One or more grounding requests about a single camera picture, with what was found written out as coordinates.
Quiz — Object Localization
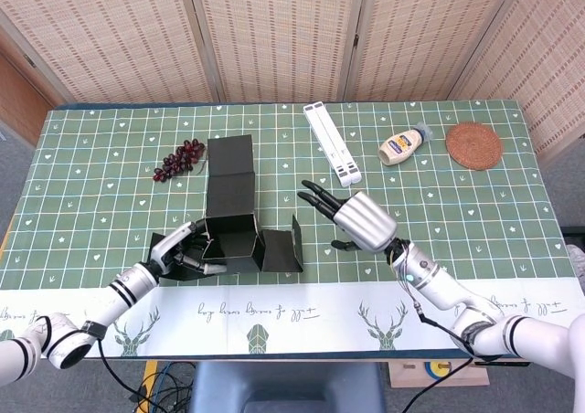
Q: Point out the wooden board with blue disc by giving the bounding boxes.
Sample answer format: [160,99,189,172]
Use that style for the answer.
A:
[387,360,490,387]

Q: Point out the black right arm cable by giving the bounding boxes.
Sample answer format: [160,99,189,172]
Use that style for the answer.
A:
[399,301,504,413]

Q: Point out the green checked deer tablecloth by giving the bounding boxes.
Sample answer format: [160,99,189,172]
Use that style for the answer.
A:
[0,100,585,362]

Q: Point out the white folding stand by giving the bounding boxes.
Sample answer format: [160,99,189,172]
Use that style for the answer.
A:
[303,101,363,187]

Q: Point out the mayonnaise squeeze bottle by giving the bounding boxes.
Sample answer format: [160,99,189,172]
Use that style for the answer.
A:
[378,122,434,167]

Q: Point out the orange wooden door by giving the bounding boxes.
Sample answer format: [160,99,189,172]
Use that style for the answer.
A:
[0,51,54,147]

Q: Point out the tangled floor cables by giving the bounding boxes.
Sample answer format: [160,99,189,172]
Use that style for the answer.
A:
[136,361,196,413]

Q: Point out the black foldable cardboard box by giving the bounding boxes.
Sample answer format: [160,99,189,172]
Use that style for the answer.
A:
[150,133,305,282]

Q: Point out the round woven brown coaster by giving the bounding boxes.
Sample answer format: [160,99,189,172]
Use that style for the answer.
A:
[445,122,504,171]

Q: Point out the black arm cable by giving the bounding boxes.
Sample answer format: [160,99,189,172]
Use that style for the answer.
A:
[399,301,504,413]
[84,322,147,400]

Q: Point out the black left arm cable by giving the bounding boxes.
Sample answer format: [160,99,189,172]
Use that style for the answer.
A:
[84,322,147,400]

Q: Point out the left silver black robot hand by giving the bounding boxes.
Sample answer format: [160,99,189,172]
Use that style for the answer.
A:
[148,218,229,280]

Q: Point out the dark red grape bunch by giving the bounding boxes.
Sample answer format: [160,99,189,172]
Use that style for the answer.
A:
[153,138,207,184]

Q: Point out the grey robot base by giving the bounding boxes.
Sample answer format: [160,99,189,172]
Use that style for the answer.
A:
[189,360,388,413]

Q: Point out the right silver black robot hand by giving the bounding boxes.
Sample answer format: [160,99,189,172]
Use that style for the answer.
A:
[297,179,398,254]

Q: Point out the bamboo folding screen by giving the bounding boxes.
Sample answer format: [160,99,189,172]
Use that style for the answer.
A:
[0,0,585,163]

